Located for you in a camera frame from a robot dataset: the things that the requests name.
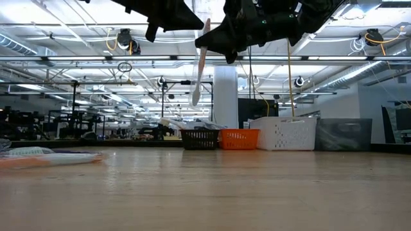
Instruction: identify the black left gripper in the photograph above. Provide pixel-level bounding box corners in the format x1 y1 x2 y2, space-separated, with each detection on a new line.
110 0 206 44

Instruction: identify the white column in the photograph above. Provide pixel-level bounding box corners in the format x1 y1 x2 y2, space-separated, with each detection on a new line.
213 65 240 129

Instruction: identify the black frame rig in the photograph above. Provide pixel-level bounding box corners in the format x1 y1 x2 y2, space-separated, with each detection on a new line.
161 80 214 130
48 80 106 141

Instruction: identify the dark monitor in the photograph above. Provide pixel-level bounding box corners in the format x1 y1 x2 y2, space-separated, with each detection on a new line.
381 102 411 144

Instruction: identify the silver ventilation duct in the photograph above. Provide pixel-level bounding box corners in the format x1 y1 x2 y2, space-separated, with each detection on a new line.
320 60 411 91

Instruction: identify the white slotted basket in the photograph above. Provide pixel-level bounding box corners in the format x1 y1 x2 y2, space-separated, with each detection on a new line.
249 116 318 151

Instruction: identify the orange slotted basket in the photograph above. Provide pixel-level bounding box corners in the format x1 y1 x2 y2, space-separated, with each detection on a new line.
219 128 260 151

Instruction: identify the black slotted basket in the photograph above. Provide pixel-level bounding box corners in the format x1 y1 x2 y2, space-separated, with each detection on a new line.
179 128 221 151

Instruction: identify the black aluminium frame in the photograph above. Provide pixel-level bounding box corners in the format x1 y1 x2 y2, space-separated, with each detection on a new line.
9 139 411 154

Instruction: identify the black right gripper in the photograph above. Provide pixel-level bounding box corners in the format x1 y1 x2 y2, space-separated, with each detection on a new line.
194 0 306 65

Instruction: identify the gray translucent basket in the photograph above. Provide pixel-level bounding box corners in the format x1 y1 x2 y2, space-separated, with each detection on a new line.
314 117 373 152

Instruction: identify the dark blue pouch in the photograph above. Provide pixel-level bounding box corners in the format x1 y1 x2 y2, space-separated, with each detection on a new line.
51 148 107 155

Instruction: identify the pile of packaged toothbrushes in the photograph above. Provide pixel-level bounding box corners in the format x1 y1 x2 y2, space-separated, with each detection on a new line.
0 146 56 157

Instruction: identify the black partition panel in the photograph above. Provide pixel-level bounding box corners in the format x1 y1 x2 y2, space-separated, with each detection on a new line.
238 98 279 129

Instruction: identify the yellow cable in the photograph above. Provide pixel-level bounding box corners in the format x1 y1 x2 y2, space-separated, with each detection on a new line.
286 40 295 118

